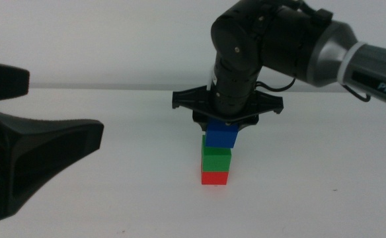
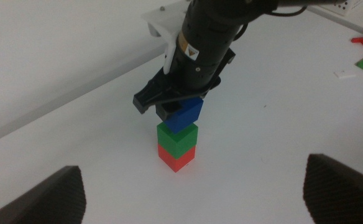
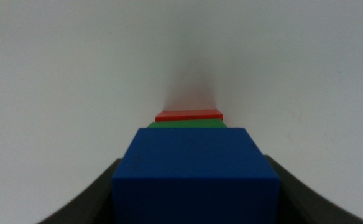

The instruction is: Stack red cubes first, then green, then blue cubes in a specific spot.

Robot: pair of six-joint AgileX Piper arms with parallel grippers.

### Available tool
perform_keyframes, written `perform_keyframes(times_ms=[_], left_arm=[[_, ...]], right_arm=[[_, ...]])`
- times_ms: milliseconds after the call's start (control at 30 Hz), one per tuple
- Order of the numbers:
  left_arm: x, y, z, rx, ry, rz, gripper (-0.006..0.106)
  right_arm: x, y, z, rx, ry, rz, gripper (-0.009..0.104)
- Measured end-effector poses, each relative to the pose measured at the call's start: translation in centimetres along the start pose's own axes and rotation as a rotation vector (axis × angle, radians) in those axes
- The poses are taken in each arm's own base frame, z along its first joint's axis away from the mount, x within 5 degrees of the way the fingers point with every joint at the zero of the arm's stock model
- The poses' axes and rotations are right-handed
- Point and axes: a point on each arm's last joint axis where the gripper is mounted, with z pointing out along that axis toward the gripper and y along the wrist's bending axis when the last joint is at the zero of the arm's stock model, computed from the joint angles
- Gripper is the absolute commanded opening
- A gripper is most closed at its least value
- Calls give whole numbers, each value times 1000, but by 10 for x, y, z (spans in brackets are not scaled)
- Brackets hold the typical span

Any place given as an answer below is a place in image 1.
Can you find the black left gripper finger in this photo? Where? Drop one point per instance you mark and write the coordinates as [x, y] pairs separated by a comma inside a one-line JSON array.
[[41, 148], [4, 82]]

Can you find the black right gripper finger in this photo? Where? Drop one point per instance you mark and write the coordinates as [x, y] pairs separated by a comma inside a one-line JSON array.
[[247, 126], [202, 125]]

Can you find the blue cube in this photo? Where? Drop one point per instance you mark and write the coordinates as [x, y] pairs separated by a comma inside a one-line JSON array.
[[221, 135]]

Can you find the green cube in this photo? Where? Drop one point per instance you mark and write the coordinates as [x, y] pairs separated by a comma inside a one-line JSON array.
[[216, 160]]

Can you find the red cube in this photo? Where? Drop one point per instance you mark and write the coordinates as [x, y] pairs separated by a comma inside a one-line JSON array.
[[214, 178]]

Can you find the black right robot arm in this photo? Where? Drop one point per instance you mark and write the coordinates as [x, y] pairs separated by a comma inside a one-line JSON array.
[[279, 43]]

